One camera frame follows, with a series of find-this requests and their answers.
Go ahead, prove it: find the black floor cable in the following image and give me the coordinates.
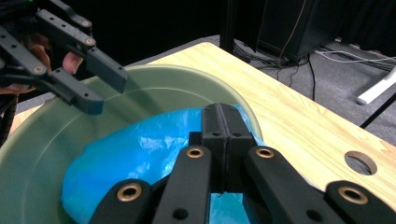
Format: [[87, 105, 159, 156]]
[[233, 40, 302, 79], [306, 54, 318, 103]]

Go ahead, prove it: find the black metal stand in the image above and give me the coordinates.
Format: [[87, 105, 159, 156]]
[[219, 0, 238, 54]]

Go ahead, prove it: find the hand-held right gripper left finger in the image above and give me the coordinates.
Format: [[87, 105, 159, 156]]
[[188, 103, 226, 193]]

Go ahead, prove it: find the blue plastic trash bag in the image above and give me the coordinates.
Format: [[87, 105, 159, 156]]
[[60, 104, 265, 224]]

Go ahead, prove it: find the black box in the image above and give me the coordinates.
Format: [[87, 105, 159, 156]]
[[257, 0, 341, 62]]

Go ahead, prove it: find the green plastic bin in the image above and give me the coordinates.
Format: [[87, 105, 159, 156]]
[[0, 63, 264, 224]]

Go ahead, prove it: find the white floor cable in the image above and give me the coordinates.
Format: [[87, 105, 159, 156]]
[[314, 48, 396, 69]]

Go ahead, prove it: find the dark curtain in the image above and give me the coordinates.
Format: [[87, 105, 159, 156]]
[[339, 0, 396, 58]]

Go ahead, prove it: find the white desk frame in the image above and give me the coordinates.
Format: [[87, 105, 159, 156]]
[[356, 66, 396, 105]]

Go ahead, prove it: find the thin orange cable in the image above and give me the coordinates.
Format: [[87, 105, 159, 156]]
[[277, 0, 308, 62]]

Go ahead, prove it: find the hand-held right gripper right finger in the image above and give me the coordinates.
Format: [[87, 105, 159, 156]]
[[222, 103, 254, 193]]

